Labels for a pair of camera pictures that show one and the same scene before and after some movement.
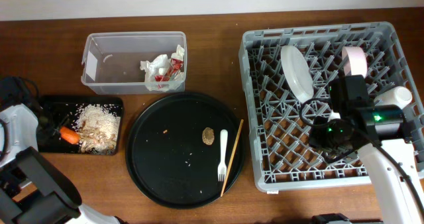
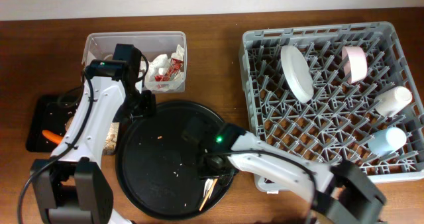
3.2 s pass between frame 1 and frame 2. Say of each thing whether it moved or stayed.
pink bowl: stayed
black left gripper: moved
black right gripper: moved
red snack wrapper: stayed
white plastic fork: moved
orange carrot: moved
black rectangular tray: stayed
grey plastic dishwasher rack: stayed
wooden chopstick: moved
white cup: stayed
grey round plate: stayed
